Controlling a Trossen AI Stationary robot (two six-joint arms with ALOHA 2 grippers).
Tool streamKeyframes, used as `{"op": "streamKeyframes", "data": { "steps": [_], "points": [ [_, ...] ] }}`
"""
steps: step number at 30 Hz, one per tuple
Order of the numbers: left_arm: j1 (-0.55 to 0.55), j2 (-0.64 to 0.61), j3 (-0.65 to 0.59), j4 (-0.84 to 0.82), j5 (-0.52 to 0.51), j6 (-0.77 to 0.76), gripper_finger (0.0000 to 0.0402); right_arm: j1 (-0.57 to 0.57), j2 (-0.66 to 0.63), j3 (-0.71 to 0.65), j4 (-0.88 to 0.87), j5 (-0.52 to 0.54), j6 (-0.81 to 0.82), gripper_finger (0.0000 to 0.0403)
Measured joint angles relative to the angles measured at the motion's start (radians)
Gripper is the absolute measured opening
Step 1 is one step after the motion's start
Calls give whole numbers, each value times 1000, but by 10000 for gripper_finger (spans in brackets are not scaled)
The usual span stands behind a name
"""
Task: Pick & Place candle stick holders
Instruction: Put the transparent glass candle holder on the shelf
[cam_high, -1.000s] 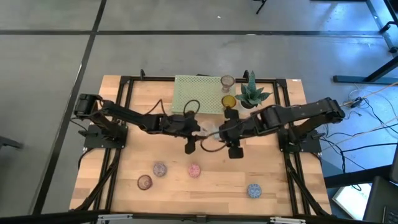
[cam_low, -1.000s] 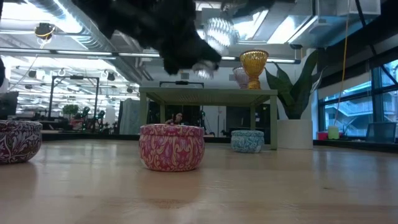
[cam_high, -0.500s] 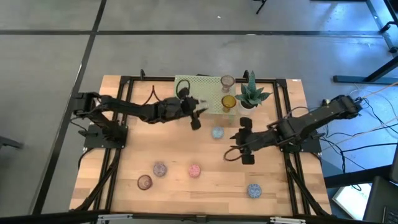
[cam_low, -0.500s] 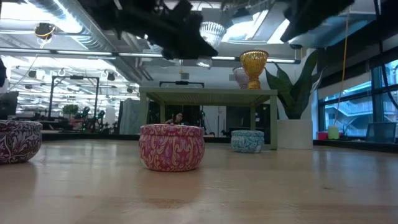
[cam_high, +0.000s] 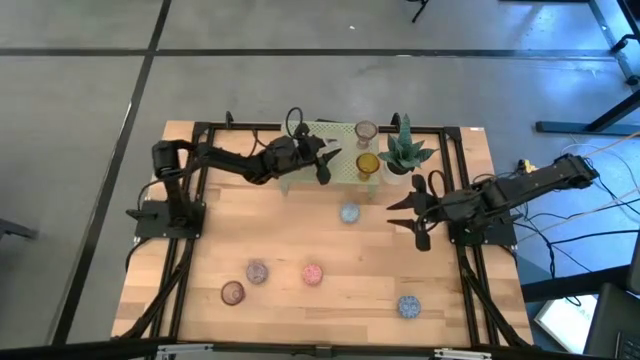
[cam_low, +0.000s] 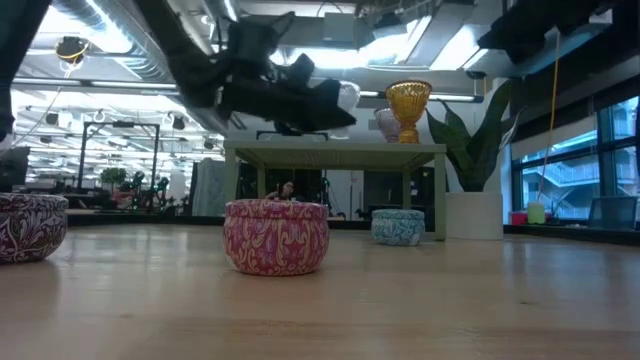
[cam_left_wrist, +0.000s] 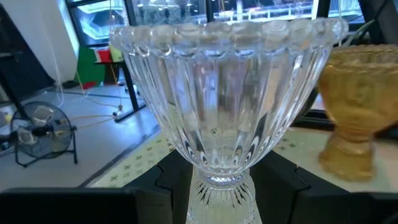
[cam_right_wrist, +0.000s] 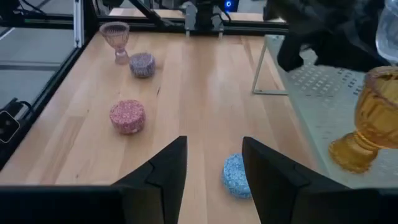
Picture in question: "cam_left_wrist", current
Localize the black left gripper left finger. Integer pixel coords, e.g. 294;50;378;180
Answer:
123;149;195;224

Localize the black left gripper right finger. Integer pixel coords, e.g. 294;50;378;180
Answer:
249;150;352;224

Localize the clear glass candle holder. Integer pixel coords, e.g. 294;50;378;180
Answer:
109;17;349;224

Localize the amber glass candle holder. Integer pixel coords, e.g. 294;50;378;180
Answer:
317;44;398;182

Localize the green perforated metal shelf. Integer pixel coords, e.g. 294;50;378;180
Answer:
86;127;398;194

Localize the black desk leg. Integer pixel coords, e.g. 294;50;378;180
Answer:
95;60;147;123

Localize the black floor fan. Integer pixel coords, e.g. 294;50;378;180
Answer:
9;101;78;168

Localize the green board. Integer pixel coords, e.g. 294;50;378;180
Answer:
74;46;107;86

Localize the red box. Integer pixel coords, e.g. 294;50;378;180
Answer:
95;49;113;63

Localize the green leafy plant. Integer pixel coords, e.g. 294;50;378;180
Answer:
340;18;377;47

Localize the yellow cable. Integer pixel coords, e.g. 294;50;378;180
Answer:
70;62;124;130

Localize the white cable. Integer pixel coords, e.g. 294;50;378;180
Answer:
45;18;67;108

